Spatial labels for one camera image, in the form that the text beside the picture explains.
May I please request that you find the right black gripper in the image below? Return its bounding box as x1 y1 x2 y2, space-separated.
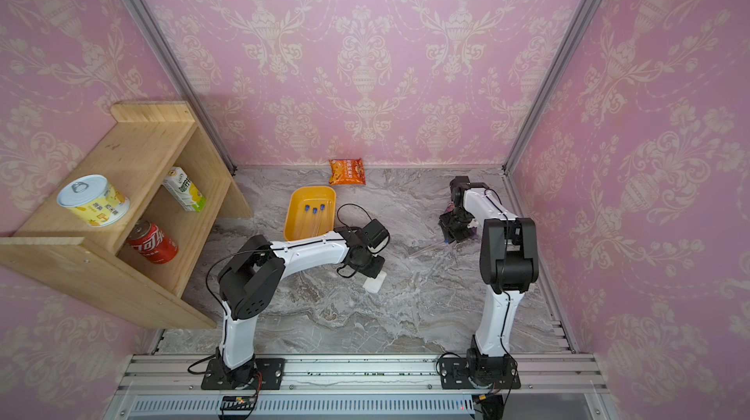
441 207 476 241

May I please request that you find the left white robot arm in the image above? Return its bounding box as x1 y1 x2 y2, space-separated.
212 219 391 374

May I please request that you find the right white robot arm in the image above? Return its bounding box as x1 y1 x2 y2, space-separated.
439 176 539 385

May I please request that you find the yellow plastic tray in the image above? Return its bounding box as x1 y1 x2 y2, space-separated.
283 186 336 241

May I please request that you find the orange snack bag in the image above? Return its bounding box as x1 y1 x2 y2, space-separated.
329 158 366 186

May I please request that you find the green white drink carton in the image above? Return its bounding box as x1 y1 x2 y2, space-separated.
162 166 206 212

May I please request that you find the red cola can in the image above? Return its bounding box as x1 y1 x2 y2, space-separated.
126 220 179 265

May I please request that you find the wooden shelf unit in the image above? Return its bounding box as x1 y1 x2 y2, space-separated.
1 102 253 329

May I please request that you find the yellow tin can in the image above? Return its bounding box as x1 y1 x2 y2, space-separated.
57 175 130 228

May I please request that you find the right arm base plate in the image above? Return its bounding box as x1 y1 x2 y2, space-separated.
436 356 521 390

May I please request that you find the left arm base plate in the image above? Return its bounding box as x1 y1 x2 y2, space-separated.
201 357 285 391

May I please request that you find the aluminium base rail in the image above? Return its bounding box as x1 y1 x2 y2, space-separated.
105 354 618 419

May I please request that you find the aluminium corner post right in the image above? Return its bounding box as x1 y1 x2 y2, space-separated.
502 0 628 175

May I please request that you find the aluminium corner post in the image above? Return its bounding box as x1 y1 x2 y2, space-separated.
122 0 238 176
502 0 628 175

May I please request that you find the aluminium corner post left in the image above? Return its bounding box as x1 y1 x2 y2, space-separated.
122 0 238 176

